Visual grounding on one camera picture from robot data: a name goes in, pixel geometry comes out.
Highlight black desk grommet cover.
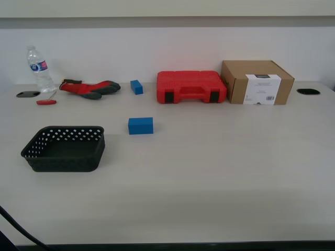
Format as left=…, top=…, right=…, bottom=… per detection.
left=16, top=90, right=41, bottom=98

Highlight clear plastic water bottle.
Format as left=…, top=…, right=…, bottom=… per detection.
left=26, top=44, right=57, bottom=94

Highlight black perforated plastic basket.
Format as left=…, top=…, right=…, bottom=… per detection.
left=20, top=125, right=106, bottom=173

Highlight small blue block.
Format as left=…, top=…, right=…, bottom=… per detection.
left=130, top=79, right=144, bottom=95

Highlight large blue block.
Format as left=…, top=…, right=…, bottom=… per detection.
left=128, top=117, right=154, bottom=135

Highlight red and grey work glove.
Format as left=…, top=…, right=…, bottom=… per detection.
left=59, top=78, right=121, bottom=95
left=75, top=89, right=103, bottom=100

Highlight brown cardboard box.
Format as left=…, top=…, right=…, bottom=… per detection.
left=220, top=60, right=295, bottom=106

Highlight thick black cable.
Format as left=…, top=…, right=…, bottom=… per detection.
left=0, top=205, right=52, bottom=250

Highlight open black desk grommet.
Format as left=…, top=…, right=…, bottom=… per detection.
left=296, top=88, right=321, bottom=95

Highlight red T-handle hex key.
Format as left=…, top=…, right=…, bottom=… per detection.
left=36, top=90, right=58, bottom=106

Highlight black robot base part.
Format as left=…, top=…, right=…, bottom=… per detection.
left=0, top=230, right=17, bottom=251

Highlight red plastic tool case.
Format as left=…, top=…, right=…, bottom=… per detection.
left=157, top=70, right=228, bottom=105

